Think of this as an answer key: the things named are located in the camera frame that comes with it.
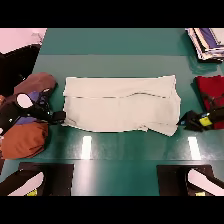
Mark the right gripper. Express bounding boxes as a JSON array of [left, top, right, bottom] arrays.
[[176, 110, 205, 132]]

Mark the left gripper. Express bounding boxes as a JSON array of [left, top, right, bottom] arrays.
[[49, 110, 67, 125]]

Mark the cream white garment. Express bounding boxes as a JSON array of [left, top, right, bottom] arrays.
[[61, 74, 183, 137]]

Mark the purple garment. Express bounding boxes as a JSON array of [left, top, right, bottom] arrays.
[[14, 87, 55, 126]]

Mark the red garment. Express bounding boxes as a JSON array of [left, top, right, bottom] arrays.
[[194, 75, 224, 131]]

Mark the dark brown garment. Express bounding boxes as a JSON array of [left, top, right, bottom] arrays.
[[12, 72, 59, 97]]

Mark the orange brown garment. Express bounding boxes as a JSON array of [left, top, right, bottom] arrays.
[[0, 121, 51, 161]]

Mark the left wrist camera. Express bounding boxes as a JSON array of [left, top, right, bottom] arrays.
[[38, 88, 52, 113]]

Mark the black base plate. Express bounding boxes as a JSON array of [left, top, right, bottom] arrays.
[[156, 164, 218, 197], [17, 162, 75, 197]]

